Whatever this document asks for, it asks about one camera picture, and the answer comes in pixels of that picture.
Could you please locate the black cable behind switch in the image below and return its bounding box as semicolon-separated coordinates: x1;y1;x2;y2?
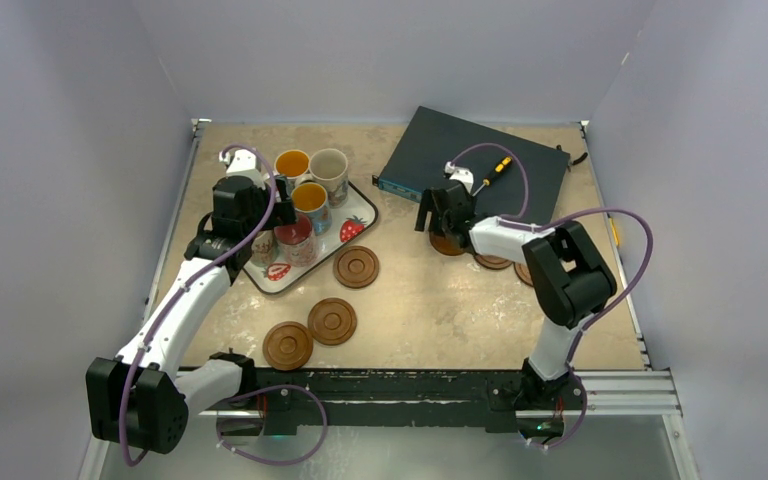
556;145;589;171

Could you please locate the wooden coaster two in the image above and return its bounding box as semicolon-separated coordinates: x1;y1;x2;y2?
429;232;465;256

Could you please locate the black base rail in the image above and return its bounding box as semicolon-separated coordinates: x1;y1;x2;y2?
195;368;587;437

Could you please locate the pink inside dark mug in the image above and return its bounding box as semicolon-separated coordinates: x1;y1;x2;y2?
273;213;318;268

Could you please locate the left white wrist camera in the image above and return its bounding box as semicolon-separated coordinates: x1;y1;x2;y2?
219;148;265;188

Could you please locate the wooden coaster five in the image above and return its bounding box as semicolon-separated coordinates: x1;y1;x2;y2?
307;297;357;346

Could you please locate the dark blue network switch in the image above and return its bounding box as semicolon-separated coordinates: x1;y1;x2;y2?
377;106;570;224

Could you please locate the wooden coaster six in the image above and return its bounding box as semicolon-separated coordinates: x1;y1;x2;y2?
262;321;314;371

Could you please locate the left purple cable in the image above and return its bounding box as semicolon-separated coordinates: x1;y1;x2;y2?
118;144;330;468

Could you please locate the white floral mug orange inside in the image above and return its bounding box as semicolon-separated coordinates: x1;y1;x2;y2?
274;149;310;195

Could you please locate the yellow black screwdriver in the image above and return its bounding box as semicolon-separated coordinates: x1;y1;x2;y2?
472;156;513;196

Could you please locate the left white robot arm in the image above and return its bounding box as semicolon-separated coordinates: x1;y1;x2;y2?
85;176;296;466

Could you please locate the blue mug orange inside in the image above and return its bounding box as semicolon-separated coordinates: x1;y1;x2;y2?
291;182;332;236

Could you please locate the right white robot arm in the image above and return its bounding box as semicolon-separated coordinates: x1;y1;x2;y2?
415;181;617;407

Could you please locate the cream white mug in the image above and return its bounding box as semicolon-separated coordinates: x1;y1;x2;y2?
309;148;349;208

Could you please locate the aluminium frame rail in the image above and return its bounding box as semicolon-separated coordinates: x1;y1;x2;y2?
516;370;682;418

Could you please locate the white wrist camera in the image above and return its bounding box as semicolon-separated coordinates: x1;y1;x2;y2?
219;148;265;188
444;162;475;194

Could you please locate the white strawberry tray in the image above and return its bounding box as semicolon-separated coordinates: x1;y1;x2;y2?
244;182;379;295

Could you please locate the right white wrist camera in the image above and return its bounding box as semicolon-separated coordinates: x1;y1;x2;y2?
444;162;475;194

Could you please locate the wooden coaster three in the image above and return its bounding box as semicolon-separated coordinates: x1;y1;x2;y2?
474;255;513;271

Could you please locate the wooden coaster four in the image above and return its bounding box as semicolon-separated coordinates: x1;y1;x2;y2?
514;263;534;287

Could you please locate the beige cream mug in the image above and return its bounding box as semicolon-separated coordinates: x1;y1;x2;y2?
249;230;277;267

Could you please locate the wooden coaster one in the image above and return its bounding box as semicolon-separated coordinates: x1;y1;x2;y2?
333;246;380;289

